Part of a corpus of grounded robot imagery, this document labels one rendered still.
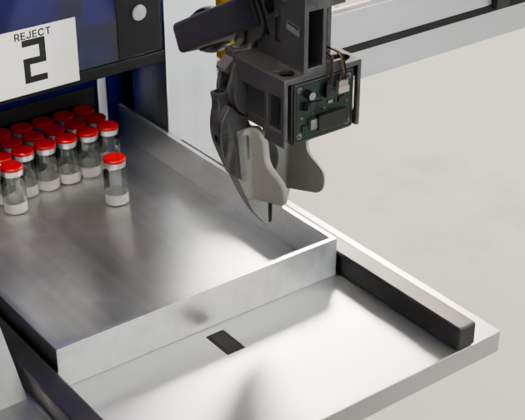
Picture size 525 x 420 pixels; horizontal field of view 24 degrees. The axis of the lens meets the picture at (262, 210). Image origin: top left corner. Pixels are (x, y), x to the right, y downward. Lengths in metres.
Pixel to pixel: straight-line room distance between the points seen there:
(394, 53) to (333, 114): 0.65
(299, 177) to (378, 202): 2.03
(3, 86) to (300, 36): 0.33
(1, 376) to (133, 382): 0.10
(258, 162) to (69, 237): 0.23
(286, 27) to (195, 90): 0.35
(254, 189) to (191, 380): 0.15
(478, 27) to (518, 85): 2.07
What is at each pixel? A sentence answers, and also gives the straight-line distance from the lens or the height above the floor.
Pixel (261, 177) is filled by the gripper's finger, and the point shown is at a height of 1.00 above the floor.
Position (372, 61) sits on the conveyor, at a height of 0.86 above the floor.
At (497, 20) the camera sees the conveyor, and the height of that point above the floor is 0.87.
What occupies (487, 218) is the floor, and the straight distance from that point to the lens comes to 2.93.
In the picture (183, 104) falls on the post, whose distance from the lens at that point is 1.19.
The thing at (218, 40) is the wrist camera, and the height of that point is 1.09.
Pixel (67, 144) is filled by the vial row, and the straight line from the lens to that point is 1.14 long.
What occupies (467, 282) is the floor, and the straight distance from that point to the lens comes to 2.68.
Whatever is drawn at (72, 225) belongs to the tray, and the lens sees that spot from 1.10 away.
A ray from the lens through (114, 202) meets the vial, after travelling 1.12.
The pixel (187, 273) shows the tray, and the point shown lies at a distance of 1.01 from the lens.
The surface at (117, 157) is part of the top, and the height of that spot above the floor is 0.93.
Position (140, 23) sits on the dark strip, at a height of 1.03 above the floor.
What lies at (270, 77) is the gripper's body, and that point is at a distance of 0.85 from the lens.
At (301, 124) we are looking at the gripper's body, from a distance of 0.86.
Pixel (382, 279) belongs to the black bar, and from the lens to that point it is 0.98.
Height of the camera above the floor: 1.42
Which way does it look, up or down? 29 degrees down
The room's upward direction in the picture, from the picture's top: straight up
